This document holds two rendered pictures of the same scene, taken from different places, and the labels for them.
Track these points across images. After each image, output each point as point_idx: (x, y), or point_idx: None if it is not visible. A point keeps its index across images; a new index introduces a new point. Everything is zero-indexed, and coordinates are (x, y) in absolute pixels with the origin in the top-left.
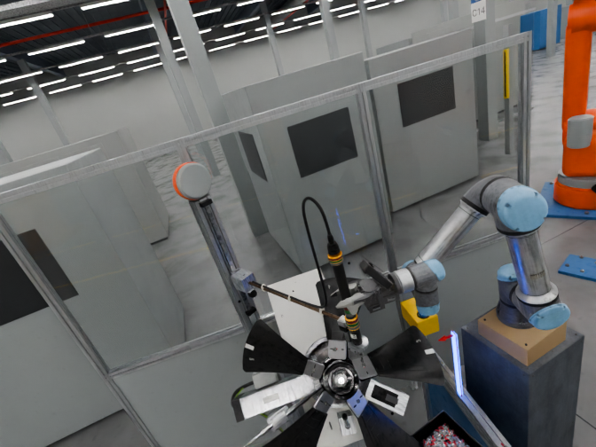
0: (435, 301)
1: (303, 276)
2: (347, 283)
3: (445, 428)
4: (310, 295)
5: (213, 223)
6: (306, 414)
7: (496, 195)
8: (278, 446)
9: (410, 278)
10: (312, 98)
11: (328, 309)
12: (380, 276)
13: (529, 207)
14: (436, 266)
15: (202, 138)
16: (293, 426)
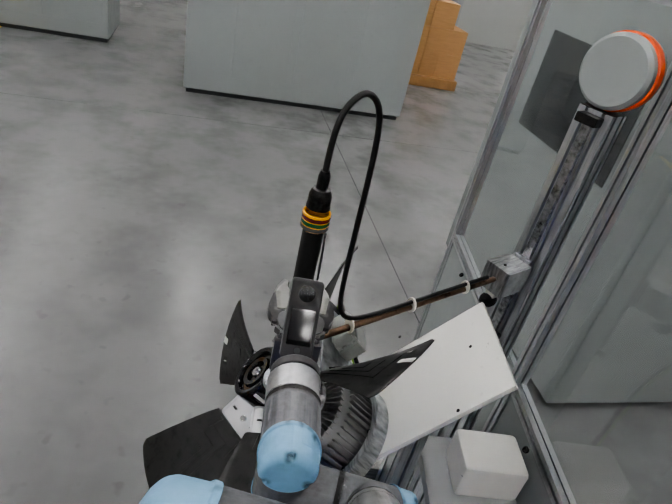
0: (253, 484)
1: (497, 357)
2: (298, 272)
3: None
4: (459, 378)
5: (567, 161)
6: (248, 342)
7: (249, 493)
8: (236, 322)
9: (274, 383)
10: None
11: (375, 359)
12: (286, 315)
13: None
14: (272, 442)
15: None
16: (244, 329)
